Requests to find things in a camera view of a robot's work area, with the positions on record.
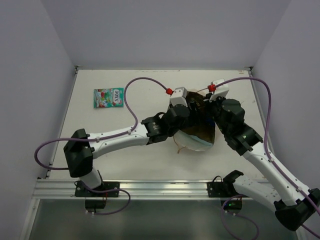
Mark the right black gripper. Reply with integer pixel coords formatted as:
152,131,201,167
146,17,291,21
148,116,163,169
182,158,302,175
203,92,230,136

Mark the teal Fox's candy bag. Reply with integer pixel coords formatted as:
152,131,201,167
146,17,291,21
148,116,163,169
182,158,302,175
93,87,124,109

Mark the dark brown snack bag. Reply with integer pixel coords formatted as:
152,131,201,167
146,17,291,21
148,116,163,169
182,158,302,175
186,91,205,113

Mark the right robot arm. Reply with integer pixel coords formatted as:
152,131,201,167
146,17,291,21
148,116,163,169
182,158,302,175
205,96,320,231

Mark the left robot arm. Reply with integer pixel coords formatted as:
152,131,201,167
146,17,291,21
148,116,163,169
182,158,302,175
63,104,200,197

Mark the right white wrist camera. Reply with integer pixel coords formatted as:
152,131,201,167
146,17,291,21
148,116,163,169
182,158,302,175
207,78,230,102

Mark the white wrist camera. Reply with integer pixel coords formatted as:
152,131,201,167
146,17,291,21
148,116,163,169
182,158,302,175
207,78,230,102
169,87,188,107

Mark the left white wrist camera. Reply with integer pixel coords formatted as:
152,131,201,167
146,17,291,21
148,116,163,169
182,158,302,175
169,87,188,107

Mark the right black base bracket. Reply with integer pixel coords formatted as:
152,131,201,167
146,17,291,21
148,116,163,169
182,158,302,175
206,170,244,214

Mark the black base bracket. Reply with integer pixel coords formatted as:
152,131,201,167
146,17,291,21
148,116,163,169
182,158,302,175
74,181,120,212
206,170,244,214

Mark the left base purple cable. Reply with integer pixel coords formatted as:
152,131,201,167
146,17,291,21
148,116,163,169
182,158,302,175
87,187,132,216

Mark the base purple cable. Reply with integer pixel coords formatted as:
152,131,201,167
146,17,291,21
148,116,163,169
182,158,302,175
221,194,260,240
87,187,132,216

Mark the left black base bracket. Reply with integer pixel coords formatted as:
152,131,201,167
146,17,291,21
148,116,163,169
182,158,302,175
74,181,120,212

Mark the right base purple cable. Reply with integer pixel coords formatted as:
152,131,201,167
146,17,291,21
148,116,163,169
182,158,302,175
221,194,260,240

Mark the aluminium mounting rail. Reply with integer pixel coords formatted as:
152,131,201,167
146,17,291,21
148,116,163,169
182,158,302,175
32,179,270,201

